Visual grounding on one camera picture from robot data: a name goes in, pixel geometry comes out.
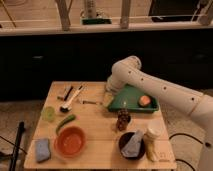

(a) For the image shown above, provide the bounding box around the light green cup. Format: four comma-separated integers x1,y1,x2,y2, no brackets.
41,106,55,122

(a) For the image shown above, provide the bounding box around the dark brown bowl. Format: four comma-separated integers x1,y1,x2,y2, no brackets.
118,132,145,160

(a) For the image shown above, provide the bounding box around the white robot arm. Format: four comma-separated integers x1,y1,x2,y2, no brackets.
106,56,213,171

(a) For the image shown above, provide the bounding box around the black floor cable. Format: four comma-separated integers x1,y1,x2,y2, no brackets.
169,132,204,171

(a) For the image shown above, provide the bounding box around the green plastic tray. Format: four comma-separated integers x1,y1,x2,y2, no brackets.
107,85,159,113

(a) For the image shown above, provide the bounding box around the black pole stand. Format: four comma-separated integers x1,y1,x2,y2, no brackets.
9,122,25,171

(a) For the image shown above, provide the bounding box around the green base background stand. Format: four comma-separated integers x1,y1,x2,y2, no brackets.
80,0,113,26

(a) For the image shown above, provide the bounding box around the grey cloth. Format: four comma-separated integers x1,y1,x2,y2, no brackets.
121,130,143,157

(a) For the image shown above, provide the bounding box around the green pepper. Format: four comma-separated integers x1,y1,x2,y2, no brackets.
55,114,76,134

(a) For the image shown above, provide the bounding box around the red bowl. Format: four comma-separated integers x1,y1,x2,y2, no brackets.
54,126,86,158

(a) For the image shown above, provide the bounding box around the blue sponge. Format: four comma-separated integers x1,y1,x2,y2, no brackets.
35,138,51,163

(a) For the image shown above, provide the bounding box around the small metal fork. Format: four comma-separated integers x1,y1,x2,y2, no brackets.
82,100,102,105

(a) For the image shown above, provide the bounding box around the orange round fruit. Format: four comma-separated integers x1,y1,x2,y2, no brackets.
139,95,151,107

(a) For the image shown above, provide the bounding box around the dark handled small tool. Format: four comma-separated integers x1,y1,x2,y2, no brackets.
57,86,73,101

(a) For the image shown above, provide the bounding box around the brown pine cone figure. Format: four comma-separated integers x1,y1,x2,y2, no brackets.
116,109,131,131

